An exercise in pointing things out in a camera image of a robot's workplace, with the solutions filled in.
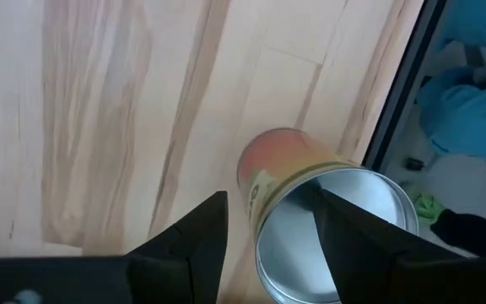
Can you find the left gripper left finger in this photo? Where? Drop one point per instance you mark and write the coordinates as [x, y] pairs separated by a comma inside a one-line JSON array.
[[201, 236]]

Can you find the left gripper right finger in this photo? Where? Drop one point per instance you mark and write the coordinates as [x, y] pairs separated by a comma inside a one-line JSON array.
[[365, 245]]

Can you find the tall orange yellow can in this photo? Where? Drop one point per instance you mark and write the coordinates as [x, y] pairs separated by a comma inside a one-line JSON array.
[[285, 160]]

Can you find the person's green shoe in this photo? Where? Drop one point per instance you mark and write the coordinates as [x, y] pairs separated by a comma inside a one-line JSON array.
[[426, 207]]

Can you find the person's leg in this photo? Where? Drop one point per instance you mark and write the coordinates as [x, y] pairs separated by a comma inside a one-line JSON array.
[[475, 232]]

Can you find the person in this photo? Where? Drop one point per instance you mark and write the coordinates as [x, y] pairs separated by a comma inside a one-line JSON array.
[[471, 118]]

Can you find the black aluminium table frame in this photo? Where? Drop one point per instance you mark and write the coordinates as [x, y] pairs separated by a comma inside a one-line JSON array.
[[404, 84]]

